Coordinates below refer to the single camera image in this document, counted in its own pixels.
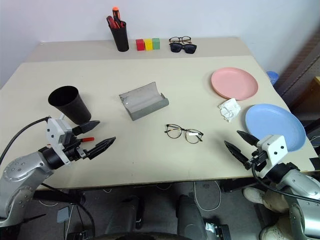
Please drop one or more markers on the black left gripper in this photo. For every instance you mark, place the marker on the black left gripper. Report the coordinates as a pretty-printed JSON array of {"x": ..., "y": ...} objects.
[{"x": 73, "y": 153}]

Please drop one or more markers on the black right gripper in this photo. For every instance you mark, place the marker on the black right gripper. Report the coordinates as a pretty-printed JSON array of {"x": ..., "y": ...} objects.
[{"x": 257, "y": 160}]

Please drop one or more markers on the white tissue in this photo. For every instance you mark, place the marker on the white tissue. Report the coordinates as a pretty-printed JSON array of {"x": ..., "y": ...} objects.
[{"x": 230, "y": 108}]

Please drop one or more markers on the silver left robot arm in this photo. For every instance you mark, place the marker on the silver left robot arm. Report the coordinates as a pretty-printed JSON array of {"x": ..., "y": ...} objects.
[{"x": 17, "y": 172}]

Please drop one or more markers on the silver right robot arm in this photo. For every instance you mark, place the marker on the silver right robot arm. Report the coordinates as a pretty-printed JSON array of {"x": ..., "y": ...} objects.
[{"x": 300, "y": 182}]

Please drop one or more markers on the red marker pen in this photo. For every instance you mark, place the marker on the red marker pen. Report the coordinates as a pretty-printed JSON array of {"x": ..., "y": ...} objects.
[{"x": 88, "y": 139}]

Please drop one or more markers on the empty black plastic cup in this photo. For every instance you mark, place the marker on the empty black plastic cup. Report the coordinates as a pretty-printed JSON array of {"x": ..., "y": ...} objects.
[{"x": 72, "y": 107}]

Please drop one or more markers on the blue plate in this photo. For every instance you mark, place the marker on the blue plate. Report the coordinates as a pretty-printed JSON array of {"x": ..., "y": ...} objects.
[{"x": 272, "y": 120}]

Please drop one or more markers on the white shoe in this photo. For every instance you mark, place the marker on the white shoe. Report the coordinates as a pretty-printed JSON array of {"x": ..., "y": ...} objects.
[
  {"x": 272, "y": 232},
  {"x": 253, "y": 195}
]

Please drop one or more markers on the open grey glasses case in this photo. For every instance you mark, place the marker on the open grey glasses case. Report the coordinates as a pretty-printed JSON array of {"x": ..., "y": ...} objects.
[{"x": 147, "y": 110}]

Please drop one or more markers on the beige trouser leg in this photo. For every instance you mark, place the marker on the beige trouser leg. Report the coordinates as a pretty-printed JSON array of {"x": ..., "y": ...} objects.
[{"x": 275, "y": 201}]

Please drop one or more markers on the pink plate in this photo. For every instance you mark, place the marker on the pink plate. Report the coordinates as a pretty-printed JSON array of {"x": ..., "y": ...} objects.
[{"x": 233, "y": 81}]

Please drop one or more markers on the blue round container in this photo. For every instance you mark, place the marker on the blue round container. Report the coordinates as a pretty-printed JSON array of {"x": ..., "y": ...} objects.
[{"x": 272, "y": 77}]

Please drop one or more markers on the small grey box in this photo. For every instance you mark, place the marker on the small grey box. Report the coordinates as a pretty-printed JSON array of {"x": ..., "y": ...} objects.
[{"x": 63, "y": 215}]

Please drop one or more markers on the brown perforated panel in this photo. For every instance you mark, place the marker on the brown perforated panel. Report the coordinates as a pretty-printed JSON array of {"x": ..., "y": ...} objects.
[{"x": 302, "y": 70}]

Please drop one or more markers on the red block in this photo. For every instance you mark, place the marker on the red block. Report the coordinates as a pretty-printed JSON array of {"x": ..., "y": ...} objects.
[{"x": 140, "y": 45}]

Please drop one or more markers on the black pen holder cup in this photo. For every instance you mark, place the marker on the black pen holder cup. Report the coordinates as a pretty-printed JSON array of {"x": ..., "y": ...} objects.
[{"x": 121, "y": 37}]

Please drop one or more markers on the yellow block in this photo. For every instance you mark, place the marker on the yellow block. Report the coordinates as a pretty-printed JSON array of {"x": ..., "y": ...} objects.
[{"x": 148, "y": 44}]

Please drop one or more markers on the black sunglasses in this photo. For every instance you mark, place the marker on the black sunglasses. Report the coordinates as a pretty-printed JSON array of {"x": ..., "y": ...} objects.
[{"x": 190, "y": 48}]

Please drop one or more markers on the green block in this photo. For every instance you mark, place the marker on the green block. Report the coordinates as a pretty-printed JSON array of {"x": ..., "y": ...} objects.
[{"x": 156, "y": 43}]

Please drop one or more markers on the red markers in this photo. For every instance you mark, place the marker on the red markers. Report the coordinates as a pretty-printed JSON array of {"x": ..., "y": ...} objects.
[{"x": 111, "y": 21}]

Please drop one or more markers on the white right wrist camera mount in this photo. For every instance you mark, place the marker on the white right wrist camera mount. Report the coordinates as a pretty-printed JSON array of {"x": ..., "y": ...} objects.
[{"x": 275, "y": 147}]

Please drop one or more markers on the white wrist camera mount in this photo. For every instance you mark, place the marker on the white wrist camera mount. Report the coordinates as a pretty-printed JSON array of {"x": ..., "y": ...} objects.
[
  {"x": 275, "y": 147},
  {"x": 53, "y": 132}
]

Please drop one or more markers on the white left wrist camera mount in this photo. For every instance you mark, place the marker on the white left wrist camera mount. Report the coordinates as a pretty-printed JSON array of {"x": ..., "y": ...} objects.
[{"x": 53, "y": 132}]

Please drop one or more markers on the thin black frame glasses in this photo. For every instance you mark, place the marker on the thin black frame glasses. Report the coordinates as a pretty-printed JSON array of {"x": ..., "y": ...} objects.
[{"x": 173, "y": 131}]

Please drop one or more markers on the tortoiseshell frame glasses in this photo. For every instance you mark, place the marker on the tortoiseshell frame glasses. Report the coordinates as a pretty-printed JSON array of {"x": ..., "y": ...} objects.
[{"x": 186, "y": 39}]

